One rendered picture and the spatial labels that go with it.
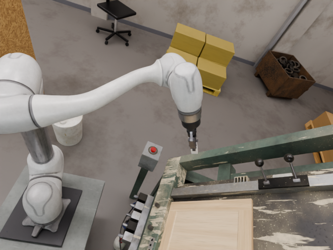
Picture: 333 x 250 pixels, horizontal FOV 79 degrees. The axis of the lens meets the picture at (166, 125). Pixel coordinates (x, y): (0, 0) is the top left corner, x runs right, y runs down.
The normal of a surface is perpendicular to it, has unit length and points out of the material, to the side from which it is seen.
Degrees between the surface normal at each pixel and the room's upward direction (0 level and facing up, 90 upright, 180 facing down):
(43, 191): 4
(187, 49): 90
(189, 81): 63
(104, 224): 0
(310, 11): 90
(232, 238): 54
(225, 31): 90
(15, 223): 2
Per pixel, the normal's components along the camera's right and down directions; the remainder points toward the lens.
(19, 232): 0.27, -0.63
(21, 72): 0.66, -0.56
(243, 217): -0.58, -0.66
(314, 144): -0.27, 0.70
